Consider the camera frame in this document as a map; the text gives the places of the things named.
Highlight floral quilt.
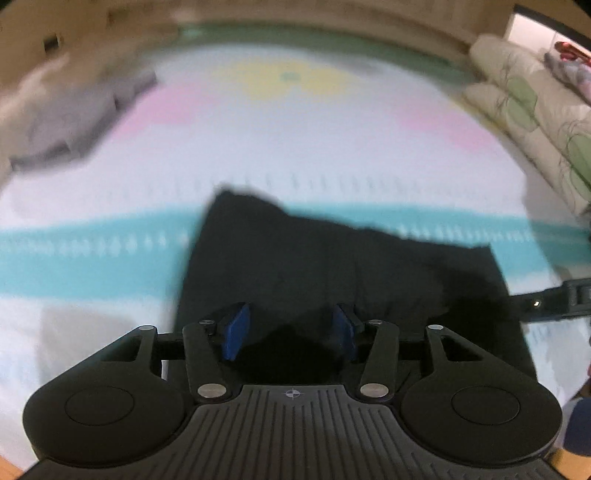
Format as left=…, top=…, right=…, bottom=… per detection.
left=463, top=34, right=591, bottom=217

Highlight red patterned cloth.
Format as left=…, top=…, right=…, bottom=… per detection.
left=553, top=41, right=591, bottom=65

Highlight pastel printed blanket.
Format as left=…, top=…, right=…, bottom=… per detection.
left=0, top=25, right=591, bottom=468

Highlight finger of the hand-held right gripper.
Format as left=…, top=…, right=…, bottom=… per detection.
left=508, top=276, right=591, bottom=324

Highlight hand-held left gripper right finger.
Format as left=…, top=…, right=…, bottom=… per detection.
left=331, top=303, right=491, bottom=402

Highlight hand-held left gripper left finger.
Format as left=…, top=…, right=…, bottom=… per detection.
left=98, top=302, right=253, bottom=402

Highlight grey cloth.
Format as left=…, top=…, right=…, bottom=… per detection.
left=8, top=62, right=158, bottom=172

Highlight wooden bed frame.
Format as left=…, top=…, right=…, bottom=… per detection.
left=0, top=0, right=513, bottom=81

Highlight blue garment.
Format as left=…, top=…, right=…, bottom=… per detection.
left=563, top=398, right=591, bottom=457

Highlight black pants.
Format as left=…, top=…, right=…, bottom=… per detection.
left=173, top=187, right=539, bottom=386

